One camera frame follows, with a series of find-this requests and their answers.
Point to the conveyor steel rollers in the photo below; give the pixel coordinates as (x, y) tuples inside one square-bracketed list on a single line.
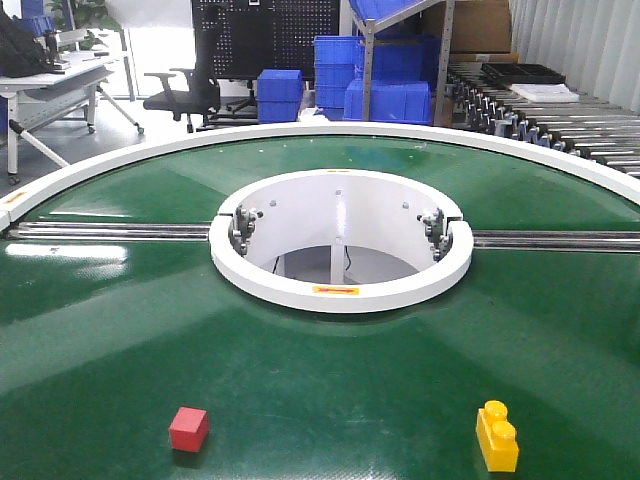
[(108, 231), (588, 241)]

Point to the right conveyor steel rollers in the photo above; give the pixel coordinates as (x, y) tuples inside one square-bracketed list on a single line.
[(588, 241)]

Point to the yellow duplo block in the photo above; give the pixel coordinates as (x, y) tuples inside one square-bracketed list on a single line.
[(497, 437)]

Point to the black tray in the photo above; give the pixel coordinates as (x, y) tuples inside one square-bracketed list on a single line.
[(517, 73)]

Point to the black backpack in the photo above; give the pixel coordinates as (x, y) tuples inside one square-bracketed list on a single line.
[(21, 54)]

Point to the cardboard box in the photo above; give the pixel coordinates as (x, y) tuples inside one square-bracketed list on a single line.
[(481, 27)]

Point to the black pegboard panel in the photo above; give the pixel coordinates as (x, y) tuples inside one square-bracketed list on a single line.
[(247, 37)]

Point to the white outer conveyor rim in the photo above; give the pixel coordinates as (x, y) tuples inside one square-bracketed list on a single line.
[(498, 184)]

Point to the grey metal rack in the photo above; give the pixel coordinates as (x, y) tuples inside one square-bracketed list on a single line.
[(369, 28)]

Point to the blue crate under rack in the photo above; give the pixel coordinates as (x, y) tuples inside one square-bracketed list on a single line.
[(390, 101)]

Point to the left conveyor steel rollers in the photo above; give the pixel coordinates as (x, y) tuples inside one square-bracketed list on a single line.
[(108, 231)]

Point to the black office chair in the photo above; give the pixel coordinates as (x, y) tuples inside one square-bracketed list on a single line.
[(203, 90)]

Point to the red cube block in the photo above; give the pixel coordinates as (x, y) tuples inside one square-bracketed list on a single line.
[(189, 429)]

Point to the white folding desk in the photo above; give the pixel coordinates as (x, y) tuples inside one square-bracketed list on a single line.
[(36, 101)]

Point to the blue crate stack by pegboard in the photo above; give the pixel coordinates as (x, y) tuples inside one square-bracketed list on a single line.
[(279, 95)]

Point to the tall blue crate stack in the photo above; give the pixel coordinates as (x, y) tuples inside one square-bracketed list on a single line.
[(334, 64)]

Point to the green potted plant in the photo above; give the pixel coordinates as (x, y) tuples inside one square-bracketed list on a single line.
[(91, 15)]

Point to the roller conveyor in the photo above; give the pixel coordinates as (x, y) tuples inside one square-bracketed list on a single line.
[(589, 128)]

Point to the white foam sheet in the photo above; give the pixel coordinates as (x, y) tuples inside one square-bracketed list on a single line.
[(545, 93)]

